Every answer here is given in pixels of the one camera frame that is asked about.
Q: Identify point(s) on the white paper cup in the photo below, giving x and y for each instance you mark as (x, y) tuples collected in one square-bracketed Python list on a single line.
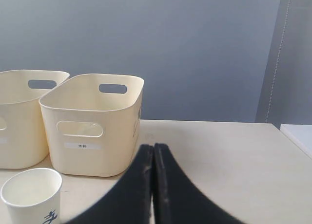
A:
[(33, 196)]

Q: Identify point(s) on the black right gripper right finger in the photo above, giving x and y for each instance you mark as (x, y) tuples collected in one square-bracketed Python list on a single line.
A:
[(177, 200)]

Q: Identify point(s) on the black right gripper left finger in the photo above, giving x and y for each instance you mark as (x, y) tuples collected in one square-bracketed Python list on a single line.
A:
[(129, 200)]

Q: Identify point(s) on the cream bin right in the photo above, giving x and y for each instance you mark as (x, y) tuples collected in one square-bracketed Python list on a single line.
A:
[(92, 123)]

